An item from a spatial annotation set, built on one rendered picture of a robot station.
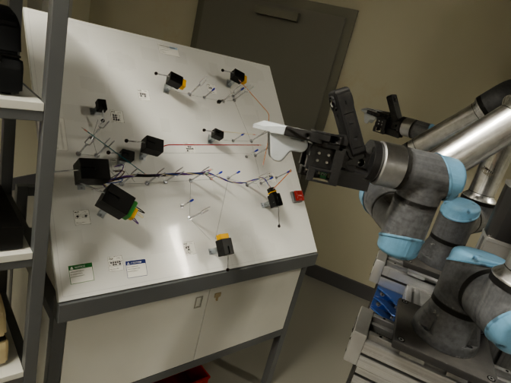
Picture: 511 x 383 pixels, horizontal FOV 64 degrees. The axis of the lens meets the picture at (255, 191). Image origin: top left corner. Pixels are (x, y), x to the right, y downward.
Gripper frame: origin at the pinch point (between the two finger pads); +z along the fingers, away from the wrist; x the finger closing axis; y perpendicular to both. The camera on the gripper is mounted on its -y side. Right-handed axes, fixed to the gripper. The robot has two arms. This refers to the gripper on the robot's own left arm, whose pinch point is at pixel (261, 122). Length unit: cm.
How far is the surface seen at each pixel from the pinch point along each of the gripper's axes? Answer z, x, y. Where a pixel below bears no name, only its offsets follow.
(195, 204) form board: 10, 92, 38
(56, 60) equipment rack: 46, 34, -3
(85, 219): 43, 65, 44
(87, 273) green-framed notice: 37, 57, 58
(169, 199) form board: 19, 87, 37
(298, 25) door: -36, 264, -77
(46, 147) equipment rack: 47, 36, 18
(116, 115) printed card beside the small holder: 45, 91, 10
